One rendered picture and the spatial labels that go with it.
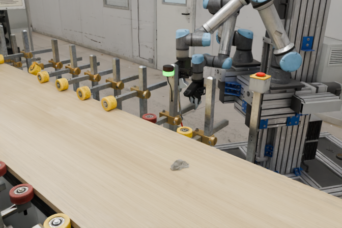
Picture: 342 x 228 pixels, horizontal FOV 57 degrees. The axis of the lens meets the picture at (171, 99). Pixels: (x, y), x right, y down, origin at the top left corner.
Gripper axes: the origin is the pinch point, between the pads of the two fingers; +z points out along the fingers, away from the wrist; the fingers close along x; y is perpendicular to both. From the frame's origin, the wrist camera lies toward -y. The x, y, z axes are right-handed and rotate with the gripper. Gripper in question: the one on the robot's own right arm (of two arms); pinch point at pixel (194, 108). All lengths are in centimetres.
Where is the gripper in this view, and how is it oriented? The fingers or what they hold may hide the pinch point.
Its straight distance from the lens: 209.3
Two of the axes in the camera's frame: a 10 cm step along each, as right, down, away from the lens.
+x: -7.6, -2.5, 6.1
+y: 6.5, -2.8, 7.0
